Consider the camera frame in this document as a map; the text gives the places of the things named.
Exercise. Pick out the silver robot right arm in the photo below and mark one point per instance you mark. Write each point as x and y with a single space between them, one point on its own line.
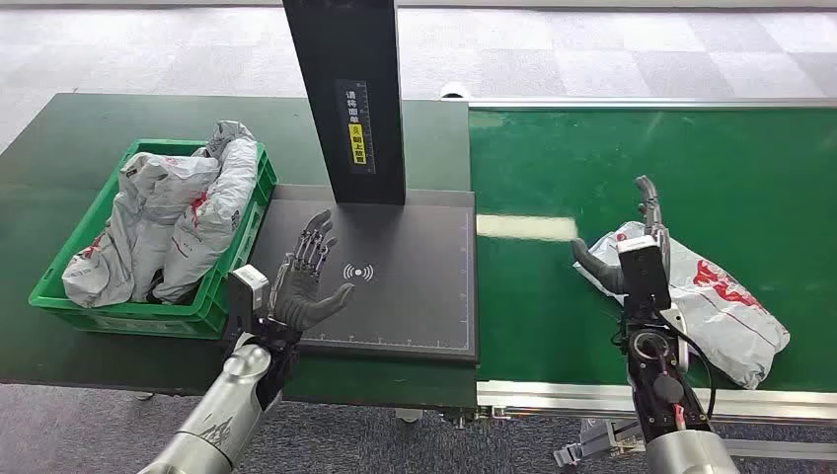
660 392

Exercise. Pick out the black inbound scanner machine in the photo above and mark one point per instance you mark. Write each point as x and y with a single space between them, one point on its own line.
392 294

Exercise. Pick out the crumpled grey courier bag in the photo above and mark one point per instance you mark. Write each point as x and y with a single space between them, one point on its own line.
131 222
219 196

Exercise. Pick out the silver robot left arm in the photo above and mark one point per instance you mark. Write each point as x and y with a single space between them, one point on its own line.
222 412

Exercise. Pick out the green plastic crate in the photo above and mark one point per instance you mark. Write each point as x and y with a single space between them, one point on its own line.
131 320

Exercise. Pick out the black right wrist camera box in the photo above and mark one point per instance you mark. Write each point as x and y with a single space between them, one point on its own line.
644 271

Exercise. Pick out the aluminium conveyor frame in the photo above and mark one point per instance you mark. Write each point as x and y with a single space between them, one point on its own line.
771 405

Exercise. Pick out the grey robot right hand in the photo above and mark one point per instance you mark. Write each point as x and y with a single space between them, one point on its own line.
598 268

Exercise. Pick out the green conveyor belt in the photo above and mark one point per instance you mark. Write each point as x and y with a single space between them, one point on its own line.
719 163

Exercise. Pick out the white table foot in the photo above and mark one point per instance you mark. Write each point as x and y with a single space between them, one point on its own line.
409 415

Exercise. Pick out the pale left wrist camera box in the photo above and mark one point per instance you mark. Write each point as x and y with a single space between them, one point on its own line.
245 291

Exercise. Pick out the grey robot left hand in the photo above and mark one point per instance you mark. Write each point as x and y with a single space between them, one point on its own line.
297 298

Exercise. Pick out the dark green table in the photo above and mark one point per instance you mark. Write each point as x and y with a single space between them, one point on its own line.
65 118

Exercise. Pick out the grey plastic package red print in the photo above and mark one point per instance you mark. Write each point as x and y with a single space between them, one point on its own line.
726 314

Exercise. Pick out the black yellow warning label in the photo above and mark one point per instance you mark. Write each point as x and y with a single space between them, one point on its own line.
356 144

